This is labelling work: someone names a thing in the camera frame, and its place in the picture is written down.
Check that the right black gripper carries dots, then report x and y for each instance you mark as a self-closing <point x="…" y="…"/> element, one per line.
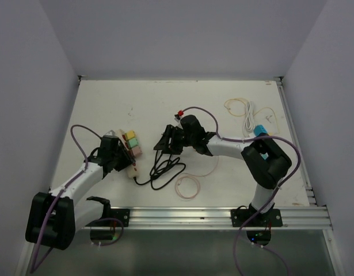
<point x="164" y="145"/>

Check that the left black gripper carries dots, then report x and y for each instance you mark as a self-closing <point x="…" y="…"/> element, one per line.
<point x="126" y="161"/>

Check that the pink USB adapter plug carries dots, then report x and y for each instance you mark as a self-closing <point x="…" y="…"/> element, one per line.
<point x="136" y="151"/>

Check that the beige power strip red sockets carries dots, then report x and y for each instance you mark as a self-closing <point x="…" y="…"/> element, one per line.
<point x="129" y="164"/>

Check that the green adapter plug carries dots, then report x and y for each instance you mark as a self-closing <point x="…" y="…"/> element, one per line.
<point x="132" y="143"/>

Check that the yellow adapter plug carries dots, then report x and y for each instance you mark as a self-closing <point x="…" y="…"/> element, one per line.
<point x="130" y="135"/>

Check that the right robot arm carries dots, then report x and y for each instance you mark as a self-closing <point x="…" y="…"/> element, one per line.
<point x="266" y="161"/>

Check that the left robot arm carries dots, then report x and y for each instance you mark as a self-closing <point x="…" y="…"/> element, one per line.
<point x="55" y="216"/>

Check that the blue adapter plug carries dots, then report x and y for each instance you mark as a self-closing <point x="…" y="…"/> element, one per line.
<point x="259" y="129"/>

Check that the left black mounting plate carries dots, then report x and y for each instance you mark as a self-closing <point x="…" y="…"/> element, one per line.
<point x="122" y="215"/>

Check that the black mounting plate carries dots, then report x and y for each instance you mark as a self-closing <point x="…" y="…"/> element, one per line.
<point x="272" y="218"/>
<point x="122" y="215"/>

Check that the white power strip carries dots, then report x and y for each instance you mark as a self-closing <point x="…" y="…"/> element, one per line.
<point x="251" y="134"/>

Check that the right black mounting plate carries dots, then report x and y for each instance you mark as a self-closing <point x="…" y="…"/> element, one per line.
<point x="272" y="218"/>

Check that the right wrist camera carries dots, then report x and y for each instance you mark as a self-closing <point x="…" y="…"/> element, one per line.
<point x="179" y="115"/>

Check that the aluminium front rail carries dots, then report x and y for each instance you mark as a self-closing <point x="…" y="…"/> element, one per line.
<point x="219" y="218"/>

